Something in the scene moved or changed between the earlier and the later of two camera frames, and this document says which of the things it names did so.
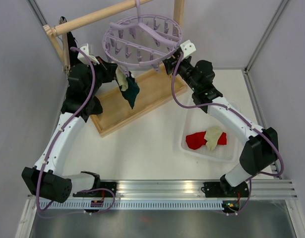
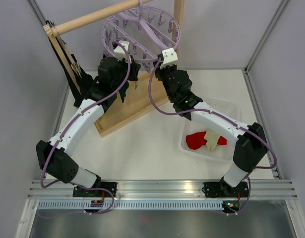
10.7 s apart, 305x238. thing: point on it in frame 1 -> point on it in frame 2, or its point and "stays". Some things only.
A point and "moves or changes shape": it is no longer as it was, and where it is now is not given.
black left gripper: (108, 69) -> (134, 68)
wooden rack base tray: (158, 89) stays
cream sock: (212, 135) stays
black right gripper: (170, 63) -> (158, 70)
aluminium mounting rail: (184, 189) stays
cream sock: (121, 78) moves or changes shape
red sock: (195, 140) stays
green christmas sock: (130, 93) -> (122, 92)
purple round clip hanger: (141, 40) moves or changes shape
